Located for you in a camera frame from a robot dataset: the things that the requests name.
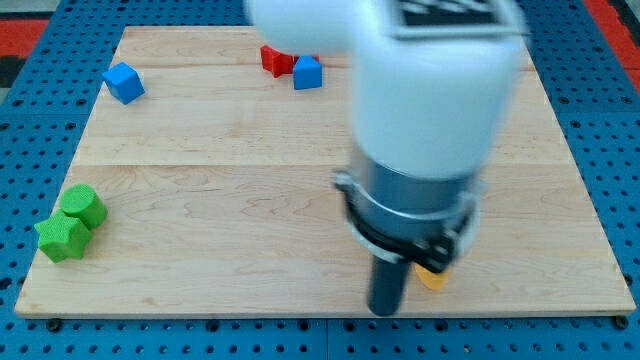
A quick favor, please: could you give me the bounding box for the yellow heart block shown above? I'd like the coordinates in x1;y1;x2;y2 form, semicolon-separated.
414;264;450;291

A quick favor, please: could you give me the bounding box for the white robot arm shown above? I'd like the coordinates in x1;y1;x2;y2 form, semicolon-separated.
245;0;526;273

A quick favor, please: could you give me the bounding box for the blue block near red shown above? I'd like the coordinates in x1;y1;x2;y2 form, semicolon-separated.
293;56;323;90

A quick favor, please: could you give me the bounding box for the wooden board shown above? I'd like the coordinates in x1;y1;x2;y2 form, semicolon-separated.
15;27;636;319

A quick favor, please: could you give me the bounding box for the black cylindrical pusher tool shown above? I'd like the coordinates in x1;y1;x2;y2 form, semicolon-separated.
367;257;410;316

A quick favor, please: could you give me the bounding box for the blue cube block left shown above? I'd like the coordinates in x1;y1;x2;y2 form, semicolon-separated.
102;62;145;105

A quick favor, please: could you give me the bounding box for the green cylinder block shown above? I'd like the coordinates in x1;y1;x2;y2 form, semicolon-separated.
59;184;108;229

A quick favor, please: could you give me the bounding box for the green star block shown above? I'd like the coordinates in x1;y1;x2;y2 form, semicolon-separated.
34;210;93;263

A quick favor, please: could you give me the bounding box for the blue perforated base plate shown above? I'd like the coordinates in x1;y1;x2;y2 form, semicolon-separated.
1;0;639;359

